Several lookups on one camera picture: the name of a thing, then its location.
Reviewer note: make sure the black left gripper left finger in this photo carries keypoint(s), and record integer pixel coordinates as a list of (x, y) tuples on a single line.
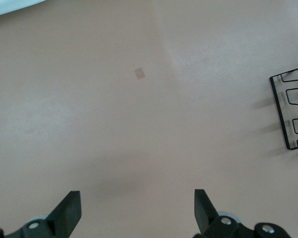
[(67, 218)]

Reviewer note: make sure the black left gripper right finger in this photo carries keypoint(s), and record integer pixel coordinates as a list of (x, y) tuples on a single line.
[(206, 218)]

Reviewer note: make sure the brown paper table cover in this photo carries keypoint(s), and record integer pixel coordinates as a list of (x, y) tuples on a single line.
[(139, 136)]

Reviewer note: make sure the brown square tape mark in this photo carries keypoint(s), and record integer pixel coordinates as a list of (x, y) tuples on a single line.
[(139, 73)]

